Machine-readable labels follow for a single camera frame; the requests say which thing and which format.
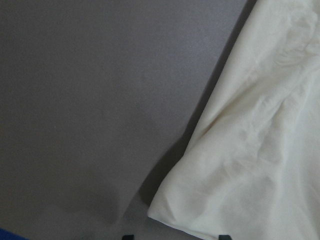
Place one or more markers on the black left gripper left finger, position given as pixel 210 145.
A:
pixel 128 237

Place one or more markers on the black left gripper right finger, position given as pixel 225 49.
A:
pixel 224 237

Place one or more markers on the cream long-sleeve printed shirt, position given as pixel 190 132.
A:
pixel 251 169

